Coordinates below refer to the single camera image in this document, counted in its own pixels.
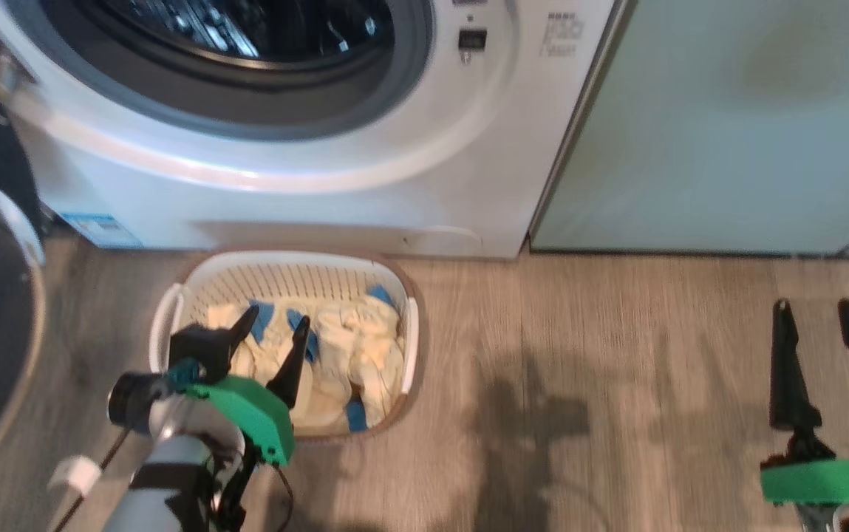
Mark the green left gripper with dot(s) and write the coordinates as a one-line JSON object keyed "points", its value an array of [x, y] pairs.
{"points": [[254, 414]]}

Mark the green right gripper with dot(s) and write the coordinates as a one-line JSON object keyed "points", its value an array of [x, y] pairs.
{"points": [[830, 480]]}

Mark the yellow clothes with blue trim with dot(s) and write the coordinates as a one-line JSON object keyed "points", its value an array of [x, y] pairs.
{"points": [[350, 347]]}

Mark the cream perforated laundry basket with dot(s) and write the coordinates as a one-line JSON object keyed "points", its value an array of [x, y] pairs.
{"points": [[284, 273]]}

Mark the white washing machine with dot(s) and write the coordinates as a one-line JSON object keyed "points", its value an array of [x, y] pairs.
{"points": [[247, 214]]}

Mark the grey rubber door gasket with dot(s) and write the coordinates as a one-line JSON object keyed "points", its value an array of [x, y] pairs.
{"points": [[409, 66]]}

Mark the black door latch socket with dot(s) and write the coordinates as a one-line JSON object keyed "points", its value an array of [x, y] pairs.
{"points": [[472, 41]]}

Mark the blue energy label sticker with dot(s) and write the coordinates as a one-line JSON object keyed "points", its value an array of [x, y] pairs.
{"points": [[99, 230]]}

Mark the round white filter cover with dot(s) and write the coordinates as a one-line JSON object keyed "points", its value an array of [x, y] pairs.
{"points": [[446, 235]]}

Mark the pale green cabinet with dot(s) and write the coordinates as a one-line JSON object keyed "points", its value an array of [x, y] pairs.
{"points": [[727, 133]]}

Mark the steel washer drum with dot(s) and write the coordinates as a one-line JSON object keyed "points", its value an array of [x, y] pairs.
{"points": [[247, 29]]}

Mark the printed text notice on washer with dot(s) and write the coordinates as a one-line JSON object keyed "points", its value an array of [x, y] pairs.
{"points": [[563, 35]]}

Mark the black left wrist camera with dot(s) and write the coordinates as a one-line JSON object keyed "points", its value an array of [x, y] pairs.
{"points": [[132, 399]]}

